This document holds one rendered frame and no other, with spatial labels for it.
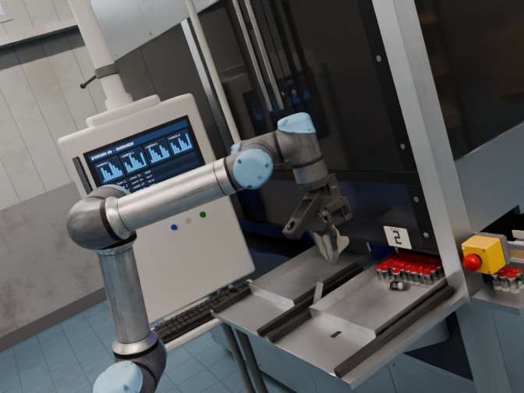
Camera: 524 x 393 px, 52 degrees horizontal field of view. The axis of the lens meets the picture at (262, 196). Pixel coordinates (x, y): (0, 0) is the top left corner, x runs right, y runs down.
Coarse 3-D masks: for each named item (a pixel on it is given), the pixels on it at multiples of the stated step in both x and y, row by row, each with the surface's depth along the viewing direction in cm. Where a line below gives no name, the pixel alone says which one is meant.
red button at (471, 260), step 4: (468, 256) 126; (472, 256) 126; (464, 260) 127; (468, 260) 126; (472, 260) 125; (476, 260) 125; (464, 264) 127; (468, 264) 126; (472, 264) 125; (476, 264) 125; (480, 264) 125; (468, 268) 127; (472, 268) 126; (476, 268) 125
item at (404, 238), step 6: (384, 228) 151; (390, 228) 149; (396, 228) 147; (402, 228) 145; (390, 234) 150; (396, 234) 148; (402, 234) 146; (390, 240) 152; (402, 240) 147; (408, 240) 145; (402, 246) 148; (408, 246) 146
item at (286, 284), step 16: (304, 256) 190; (320, 256) 190; (352, 256) 181; (368, 256) 171; (272, 272) 184; (288, 272) 186; (304, 272) 182; (320, 272) 177; (336, 272) 165; (256, 288) 175; (272, 288) 178; (288, 288) 174; (304, 288) 170; (288, 304) 161
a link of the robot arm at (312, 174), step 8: (320, 160) 125; (296, 168) 121; (304, 168) 120; (312, 168) 120; (320, 168) 120; (296, 176) 122; (304, 176) 121; (312, 176) 120; (320, 176) 121; (304, 184) 122
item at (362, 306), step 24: (360, 288) 158; (384, 288) 153; (408, 288) 149; (432, 288) 138; (312, 312) 150; (336, 312) 149; (360, 312) 145; (384, 312) 141; (408, 312) 134; (360, 336) 134
